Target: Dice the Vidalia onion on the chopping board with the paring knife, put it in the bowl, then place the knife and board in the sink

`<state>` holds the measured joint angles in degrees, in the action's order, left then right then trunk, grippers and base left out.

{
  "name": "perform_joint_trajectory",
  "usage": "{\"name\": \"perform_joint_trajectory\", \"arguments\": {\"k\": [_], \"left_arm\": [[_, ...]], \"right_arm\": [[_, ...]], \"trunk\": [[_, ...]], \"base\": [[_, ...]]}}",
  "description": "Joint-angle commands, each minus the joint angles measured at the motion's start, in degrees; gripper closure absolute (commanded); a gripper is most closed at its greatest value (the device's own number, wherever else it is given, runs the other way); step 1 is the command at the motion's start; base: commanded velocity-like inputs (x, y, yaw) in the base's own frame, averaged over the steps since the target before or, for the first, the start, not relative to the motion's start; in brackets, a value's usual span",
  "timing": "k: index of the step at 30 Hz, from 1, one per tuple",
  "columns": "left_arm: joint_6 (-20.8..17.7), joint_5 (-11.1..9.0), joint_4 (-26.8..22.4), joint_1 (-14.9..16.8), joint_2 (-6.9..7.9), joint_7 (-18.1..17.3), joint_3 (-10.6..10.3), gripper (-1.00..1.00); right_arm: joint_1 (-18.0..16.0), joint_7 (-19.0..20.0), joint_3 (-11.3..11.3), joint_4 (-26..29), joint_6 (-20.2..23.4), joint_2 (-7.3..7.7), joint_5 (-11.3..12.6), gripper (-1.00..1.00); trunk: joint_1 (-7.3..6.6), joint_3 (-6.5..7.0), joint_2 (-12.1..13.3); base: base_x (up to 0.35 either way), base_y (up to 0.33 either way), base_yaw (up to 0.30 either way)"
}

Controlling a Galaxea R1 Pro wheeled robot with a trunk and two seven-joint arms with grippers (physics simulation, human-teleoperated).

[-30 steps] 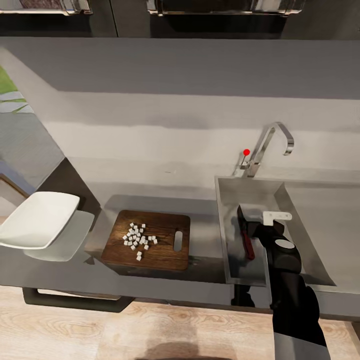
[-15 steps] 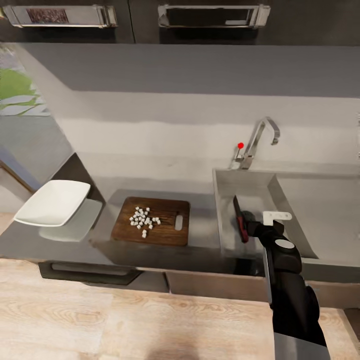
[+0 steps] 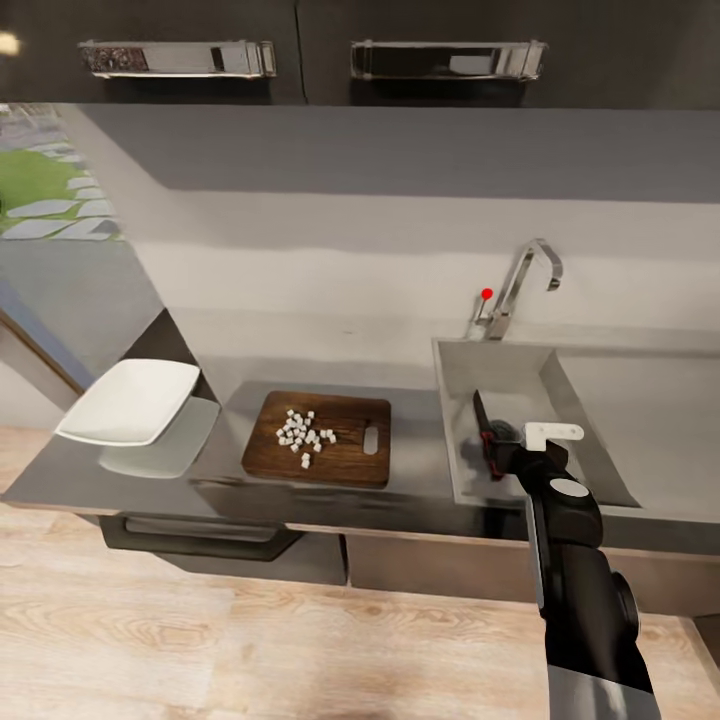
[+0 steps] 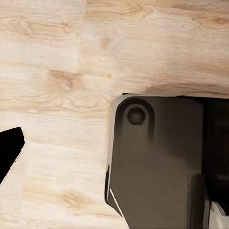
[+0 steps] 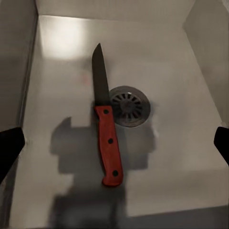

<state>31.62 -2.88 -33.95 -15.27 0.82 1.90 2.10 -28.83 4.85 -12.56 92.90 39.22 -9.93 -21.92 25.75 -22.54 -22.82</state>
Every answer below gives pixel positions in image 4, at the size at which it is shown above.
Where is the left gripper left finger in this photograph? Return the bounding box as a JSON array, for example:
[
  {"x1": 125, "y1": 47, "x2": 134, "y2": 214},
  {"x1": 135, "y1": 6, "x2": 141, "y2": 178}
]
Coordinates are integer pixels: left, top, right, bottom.
[{"x1": 0, "y1": 127, "x2": 25, "y2": 184}]

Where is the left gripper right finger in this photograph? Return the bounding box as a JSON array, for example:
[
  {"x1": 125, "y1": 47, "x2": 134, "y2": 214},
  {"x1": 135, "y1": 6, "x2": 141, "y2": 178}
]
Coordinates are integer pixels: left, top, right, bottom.
[{"x1": 214, "y1": 127, "x2": 229, "y2": 165}]

